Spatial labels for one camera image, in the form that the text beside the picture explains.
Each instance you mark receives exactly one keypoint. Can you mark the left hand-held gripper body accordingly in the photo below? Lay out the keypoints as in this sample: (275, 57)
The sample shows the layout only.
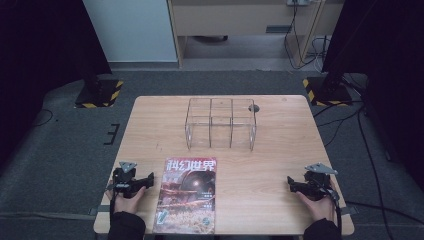
(125, 181)

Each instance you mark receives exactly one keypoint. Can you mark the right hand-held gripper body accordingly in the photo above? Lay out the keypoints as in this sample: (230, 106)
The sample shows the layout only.
(316, 183)

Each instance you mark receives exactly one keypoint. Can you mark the red cover magazine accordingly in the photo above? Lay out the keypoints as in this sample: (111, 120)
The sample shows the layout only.
(186, 200)

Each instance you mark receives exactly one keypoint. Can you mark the clear acrylic file rack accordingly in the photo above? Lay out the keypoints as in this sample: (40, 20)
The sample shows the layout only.
(220, 133)

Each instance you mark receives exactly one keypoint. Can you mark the person's left hand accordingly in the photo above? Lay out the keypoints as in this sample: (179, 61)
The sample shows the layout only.
(126, 203)

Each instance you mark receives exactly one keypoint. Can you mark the person's right hand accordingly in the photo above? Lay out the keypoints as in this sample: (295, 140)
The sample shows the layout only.
(318, 208)

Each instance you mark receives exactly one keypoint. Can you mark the grey tape piece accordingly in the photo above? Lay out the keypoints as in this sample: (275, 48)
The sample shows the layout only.
(101, 210)
(350, 210)

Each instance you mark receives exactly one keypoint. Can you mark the round grey table grommet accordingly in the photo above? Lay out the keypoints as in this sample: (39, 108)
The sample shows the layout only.
(254, 108)

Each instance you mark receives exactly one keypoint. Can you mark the black stand with striped base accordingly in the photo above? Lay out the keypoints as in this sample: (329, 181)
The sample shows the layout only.
(328, 91)
(100, 95)

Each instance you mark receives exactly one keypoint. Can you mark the black curtain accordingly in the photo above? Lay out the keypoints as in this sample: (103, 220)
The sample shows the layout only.
(393, 66)
(40, 66)

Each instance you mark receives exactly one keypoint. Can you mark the white cabinet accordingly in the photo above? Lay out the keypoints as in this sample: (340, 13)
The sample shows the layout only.
(133, 30)

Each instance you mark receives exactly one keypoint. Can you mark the light wooden desk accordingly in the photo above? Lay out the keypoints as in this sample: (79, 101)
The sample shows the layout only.
(233, 18)

